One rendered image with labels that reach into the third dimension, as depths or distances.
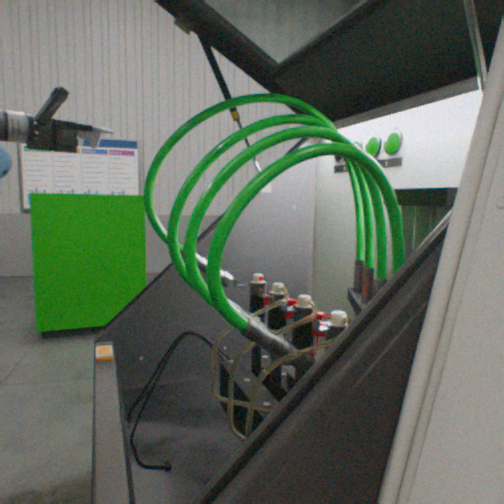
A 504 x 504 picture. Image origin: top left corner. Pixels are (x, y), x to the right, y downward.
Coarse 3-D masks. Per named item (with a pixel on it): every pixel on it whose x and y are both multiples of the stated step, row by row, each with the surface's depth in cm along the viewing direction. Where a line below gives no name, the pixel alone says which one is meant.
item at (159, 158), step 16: (240, 96) 62; (256, 96) 62; (272, 96) 63; (288, 96) 64; (208, 112) 60; (320, 112) 67; (192, 128) 60; (160, 160) 58; (352, 176) 70; (144, 192) 58; (352, 192) 72; (160, 224) 60
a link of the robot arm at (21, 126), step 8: (8, 112) 97; (16, 112) 99; (8, 120) 102; (16, 120) 97; (24, 120) 99; (16, 128) 97; (24, 128) 99; (8, 136) 102; (16, 136) 99; (24, 136) 100
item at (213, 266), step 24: (312, 144) 41; (336, 144) 41; (264, 168) 39; (288, 168) 40; (240, 192) 38; (384, 192) 44; (216, 240) 38; (216, 264) 38; (216, 288) 38; (264, 336) 40; (312, 360) 43
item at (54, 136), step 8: (32, 120) 100; (56, 120) 104; (32, 128) 100; (40, 128) 102; (48, 128) 104; (56, 128) 103; (64, 128) 104; (32, 136) 101; (40, 136) 103; (48, 136) 104; (56, 136) 104; (64, 136) 105; (72, 136) 106; (32, 144) 102; (40, 144) 105; (48, 144) 104; (56, 144) 104; (64, 144) 105; (72, 144) 106; (72, 152) 107
